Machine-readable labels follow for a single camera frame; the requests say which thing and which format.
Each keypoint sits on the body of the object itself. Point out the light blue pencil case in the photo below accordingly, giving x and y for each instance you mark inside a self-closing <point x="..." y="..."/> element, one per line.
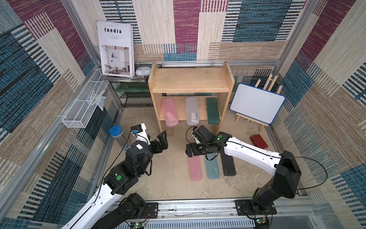
<point x="212" y="167"/>

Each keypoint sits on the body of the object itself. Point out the red wallet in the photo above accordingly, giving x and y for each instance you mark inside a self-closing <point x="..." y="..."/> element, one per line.
<point x="258" y="141"/>

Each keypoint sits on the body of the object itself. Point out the clear white pencil case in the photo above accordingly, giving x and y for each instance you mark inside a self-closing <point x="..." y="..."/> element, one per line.
<point x="192" y="111"/>

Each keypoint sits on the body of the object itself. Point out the green folder on rack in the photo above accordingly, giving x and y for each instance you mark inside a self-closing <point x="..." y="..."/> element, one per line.
<point x="132" y="88"/>

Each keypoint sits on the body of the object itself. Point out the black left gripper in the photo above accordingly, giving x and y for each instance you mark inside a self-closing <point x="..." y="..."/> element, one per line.
<point x="163" y="142"/>

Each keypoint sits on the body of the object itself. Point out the wooden two-tier shelf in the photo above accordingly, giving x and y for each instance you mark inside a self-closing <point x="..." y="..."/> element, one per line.
<point x="217" y="80"/>

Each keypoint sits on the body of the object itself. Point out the white round device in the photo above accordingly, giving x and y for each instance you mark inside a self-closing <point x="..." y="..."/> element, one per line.
<point x="143" y="71"/>

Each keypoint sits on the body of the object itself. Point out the black mesh wire rack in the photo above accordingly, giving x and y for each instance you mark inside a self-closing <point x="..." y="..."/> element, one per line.
<point x="130" y="100"/>

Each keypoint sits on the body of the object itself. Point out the Inedia magazine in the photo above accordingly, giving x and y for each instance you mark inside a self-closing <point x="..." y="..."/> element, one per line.
<point x="116" y="48"/>

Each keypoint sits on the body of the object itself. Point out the dark green pencil case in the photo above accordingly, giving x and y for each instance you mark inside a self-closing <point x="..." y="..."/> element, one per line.
<point x="213" y="115"/>

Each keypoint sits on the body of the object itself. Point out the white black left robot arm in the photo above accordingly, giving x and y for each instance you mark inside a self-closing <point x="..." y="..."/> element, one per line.
<point x="108" y="208"/>

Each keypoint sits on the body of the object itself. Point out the black pencil case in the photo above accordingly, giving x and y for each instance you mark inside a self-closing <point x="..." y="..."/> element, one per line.
<point x="227" y="164"/>

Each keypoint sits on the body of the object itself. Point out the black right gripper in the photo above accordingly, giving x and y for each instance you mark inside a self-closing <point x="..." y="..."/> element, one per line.
<point x="193" y="149"/>

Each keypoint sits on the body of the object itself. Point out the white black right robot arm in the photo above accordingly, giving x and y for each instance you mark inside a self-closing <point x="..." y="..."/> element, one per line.
<point x="282" y="166"/>

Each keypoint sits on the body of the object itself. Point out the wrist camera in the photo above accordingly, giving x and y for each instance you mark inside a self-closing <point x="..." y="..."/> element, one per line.
<point x="201" y="133"/>
<point x="139" y="131"/>

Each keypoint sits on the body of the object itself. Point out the white wire basket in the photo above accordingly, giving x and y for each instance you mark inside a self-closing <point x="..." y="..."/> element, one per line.
<point x="90" y="98"/>

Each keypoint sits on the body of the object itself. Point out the small whiteboard on easel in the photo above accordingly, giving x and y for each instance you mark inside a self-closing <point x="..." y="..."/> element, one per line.
<point x="258" y="105"/>

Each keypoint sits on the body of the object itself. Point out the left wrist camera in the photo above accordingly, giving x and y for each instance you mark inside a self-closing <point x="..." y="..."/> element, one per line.
<point x="139" y="131"/>

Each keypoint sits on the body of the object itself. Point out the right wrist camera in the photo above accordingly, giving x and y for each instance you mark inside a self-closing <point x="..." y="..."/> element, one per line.
<point x="201" y="133"/>

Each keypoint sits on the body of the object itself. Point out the pink pencil case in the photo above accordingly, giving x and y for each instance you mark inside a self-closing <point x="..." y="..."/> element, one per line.
<point x="170" y="112"/>
<point x="195" y="168"/>

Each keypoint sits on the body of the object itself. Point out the pencil jar with blue lid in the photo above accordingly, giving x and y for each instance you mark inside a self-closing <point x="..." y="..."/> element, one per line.
<point x="117" y="133"/>

